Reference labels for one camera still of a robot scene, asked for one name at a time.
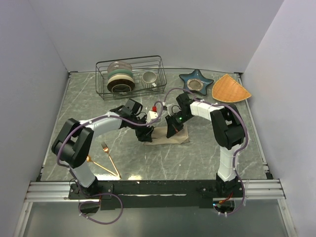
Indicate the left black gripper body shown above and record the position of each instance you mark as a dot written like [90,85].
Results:
[139,131]

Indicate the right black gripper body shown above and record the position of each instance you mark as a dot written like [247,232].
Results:
[178,119]

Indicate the beige cloth napkin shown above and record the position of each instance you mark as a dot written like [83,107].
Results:
[159,137]

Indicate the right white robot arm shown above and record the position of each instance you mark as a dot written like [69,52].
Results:
[229,131]

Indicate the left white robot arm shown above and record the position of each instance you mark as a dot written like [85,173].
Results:
[73,142]

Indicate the blue star-shaped dish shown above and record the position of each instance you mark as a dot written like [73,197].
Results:
[195,82]

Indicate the copper fork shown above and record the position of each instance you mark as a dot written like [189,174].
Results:
[107,151]

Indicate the striped ceramic mug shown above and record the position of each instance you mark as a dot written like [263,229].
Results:
[149,80]

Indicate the dark brown bowl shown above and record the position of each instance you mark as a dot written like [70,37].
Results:
[122,85]

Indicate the orange woven fan mat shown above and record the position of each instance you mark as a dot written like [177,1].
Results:
[228,90]

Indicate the gold spoon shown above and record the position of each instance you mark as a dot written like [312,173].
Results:
[89,159]

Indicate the cream ceramic plate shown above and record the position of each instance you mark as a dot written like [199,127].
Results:
[120,79]

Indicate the green ceramic plate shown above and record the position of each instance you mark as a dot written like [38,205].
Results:
[120,71]

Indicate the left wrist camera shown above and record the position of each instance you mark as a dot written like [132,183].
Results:
[152,115]

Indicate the black wire dish rack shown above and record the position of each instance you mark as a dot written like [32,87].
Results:
[139,66]

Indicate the aluminium frame rail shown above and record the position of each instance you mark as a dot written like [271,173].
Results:
[48,212]

